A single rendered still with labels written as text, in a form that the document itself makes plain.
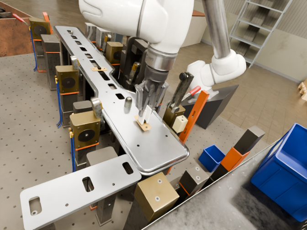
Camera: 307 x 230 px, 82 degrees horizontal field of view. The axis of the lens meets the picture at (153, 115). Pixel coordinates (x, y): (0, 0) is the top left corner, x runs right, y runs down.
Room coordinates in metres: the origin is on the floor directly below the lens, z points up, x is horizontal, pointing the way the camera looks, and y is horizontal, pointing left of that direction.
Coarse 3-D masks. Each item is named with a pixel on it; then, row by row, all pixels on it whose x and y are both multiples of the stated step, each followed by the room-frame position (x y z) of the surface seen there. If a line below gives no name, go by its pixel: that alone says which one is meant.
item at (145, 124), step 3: (135, 117) 0.55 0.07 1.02; (144, 120) 0.54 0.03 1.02; (138, 123) 0.52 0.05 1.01; (144, 123) 0.53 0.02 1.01; (141, 126) 0.51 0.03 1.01; (144, 126) 0.51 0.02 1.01; (147, 126) 0.52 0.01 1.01; (150, 126) 0.52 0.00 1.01; (144, 129) 0.50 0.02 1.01; (147, 129) 0.50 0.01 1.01
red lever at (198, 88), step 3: (195, 87) 0.71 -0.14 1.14; (198, 87) 0.71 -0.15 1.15; (192, 90) 0.69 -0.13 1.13; (195, 90) 0.70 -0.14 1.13; (198, 90) 0.70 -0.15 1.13; (189, 93) 0.69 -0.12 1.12; (192, 93) 0.69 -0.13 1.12; (195, 93) 0.69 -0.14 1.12; (186, 96) 0.67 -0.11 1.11; (189, 96) 0.68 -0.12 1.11; (183, 99) 0.66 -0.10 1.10; (180, 102) 0.65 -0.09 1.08; (171, 105) 0.63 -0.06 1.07
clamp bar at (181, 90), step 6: (186, 72) 0.65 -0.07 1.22; (180, 78) 0.62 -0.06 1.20; (186, 78) 0.63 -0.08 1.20; (192, 78) 0.64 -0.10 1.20; (180, 84) 0.65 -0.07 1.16; (186, 84) 0.63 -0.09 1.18; (180, 90) 0.64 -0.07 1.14; (186, 90) 0.64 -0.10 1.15; (174, 96) 0.64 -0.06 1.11; (180, 96) 0.62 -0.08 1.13; (174, 102) 0.65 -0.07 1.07; (168, 108) 0.63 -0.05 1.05
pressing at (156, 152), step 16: (64, 32) 1.23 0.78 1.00; (80, 32) 1.33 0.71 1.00; (96, 48) 1.12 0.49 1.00; (80, 64) 0.86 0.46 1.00; (96, 80) 0.75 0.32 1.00; (112, 80) 0.80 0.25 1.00; (96, 96) 0.63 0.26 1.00; (112, 96) 0.66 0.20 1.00; (112, 112) 0.55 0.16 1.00; (128, 112) 0.58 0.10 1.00; (112, 128) 0.47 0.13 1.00; (128, 128) 0.49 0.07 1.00; (160, 128) 0.55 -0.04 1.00; (128, 144) 0.42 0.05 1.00; (144, 144) 0.44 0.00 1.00; (160, 144) 0.46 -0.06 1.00; (176, 144) 0.49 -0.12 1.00; (144, 160) 0.37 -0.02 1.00; (160, 160) 0.39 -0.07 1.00; (176, 160) 0.41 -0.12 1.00
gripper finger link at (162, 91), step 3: (168, 84) 0.57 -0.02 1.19; (165, 87) 0.56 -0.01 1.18; (159, 90) 0.57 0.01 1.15; (162, 90) 0.56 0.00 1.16; (165, 90) 0.57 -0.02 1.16; (159, 93) 0.56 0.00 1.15; (162, 93) 0.56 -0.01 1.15; (159, 96) 0.56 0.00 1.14; (162, 96) 0.56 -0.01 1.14; (156, 99) 0.56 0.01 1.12; (159, 99) 0.56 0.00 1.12; (159, 102) 0.56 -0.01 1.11; (156, 105) 0.55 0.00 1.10
